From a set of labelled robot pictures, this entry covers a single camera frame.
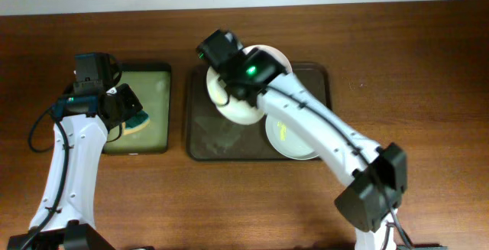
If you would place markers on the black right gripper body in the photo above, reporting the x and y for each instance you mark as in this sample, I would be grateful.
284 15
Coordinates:
252 55

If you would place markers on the pink plate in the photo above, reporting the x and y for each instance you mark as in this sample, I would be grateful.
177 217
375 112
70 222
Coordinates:
274 52

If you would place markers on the black tray with green water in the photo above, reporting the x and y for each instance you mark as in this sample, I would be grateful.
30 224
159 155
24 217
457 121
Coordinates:
151 83

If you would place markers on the cream white plate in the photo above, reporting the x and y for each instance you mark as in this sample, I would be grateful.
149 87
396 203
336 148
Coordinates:
239 112

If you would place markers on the green yellow sponge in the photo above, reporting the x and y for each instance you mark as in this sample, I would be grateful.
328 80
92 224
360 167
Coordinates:
136 123

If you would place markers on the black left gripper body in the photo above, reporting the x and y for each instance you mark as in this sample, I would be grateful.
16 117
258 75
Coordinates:
128 103

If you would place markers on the dark brown serving tray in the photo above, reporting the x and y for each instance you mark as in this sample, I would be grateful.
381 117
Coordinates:
212 137

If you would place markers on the light blue plate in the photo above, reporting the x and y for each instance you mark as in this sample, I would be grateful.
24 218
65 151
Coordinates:
284 140

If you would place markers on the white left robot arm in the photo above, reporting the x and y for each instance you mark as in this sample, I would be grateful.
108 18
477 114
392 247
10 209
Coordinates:
65 216

